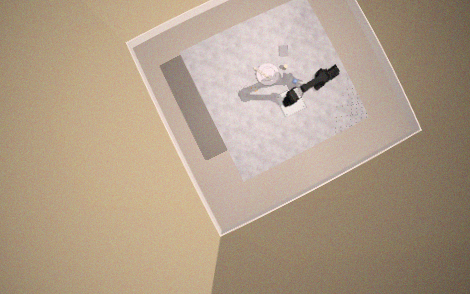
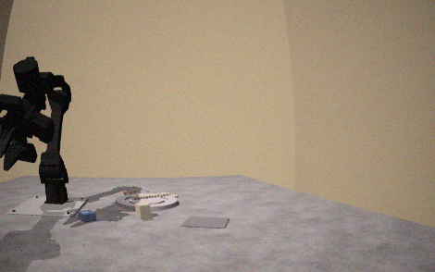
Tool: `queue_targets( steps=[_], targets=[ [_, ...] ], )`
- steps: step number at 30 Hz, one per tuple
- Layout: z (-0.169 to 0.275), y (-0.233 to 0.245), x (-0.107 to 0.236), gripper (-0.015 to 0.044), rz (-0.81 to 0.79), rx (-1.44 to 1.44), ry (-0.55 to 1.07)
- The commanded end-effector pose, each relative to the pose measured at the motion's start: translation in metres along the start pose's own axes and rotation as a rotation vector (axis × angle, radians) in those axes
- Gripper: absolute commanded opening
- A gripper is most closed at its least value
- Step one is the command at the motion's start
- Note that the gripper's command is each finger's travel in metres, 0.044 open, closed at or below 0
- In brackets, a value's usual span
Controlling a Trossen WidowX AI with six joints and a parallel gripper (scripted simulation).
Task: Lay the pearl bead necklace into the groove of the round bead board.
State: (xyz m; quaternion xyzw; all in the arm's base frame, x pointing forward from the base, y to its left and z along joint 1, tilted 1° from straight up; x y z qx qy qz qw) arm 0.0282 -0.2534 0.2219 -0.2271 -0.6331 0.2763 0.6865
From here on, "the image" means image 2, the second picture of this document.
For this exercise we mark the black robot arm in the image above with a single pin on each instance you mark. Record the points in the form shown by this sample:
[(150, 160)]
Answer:
[(36, 85)]

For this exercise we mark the blue rectangular block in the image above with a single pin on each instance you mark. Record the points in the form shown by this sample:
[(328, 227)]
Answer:
[(87, 215)]

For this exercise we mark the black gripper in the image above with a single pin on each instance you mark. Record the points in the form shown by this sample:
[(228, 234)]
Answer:
[(14, 131)]

